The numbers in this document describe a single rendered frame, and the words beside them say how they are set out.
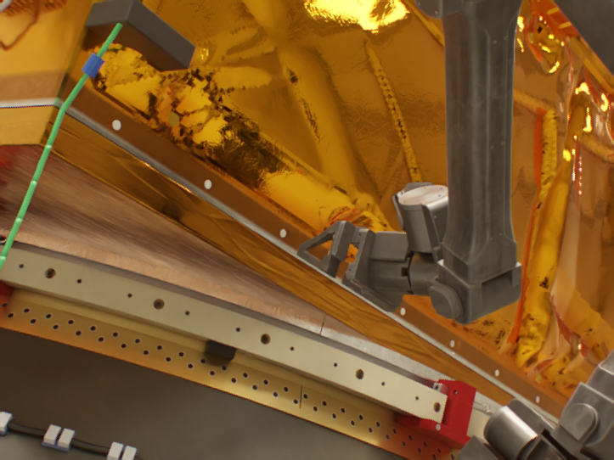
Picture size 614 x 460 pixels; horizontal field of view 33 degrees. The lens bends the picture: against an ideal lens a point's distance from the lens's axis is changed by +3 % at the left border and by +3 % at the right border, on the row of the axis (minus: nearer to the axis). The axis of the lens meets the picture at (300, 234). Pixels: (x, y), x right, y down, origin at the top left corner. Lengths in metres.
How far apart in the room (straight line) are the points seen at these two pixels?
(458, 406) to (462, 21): 0.80
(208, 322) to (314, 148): 0.29
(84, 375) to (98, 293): 0.11
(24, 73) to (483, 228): 0.54
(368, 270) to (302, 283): 0.23
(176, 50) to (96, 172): 0.16
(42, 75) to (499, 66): 0.51
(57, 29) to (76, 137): 0.12
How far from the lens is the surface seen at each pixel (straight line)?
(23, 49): 1.24
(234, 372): 1.48
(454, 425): 1.60
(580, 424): 1.24
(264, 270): 1.36
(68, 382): 1.44
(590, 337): 2.11
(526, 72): 1.84
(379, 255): 1.20
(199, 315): 1.44
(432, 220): 1.11
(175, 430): 1.41
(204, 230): 1.28
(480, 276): 1.07
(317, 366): 1.48
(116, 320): 1.50
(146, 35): 1.14
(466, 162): 1.00
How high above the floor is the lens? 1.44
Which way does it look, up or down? 16 degrees up
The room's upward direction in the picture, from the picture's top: 17 degrees clockwise
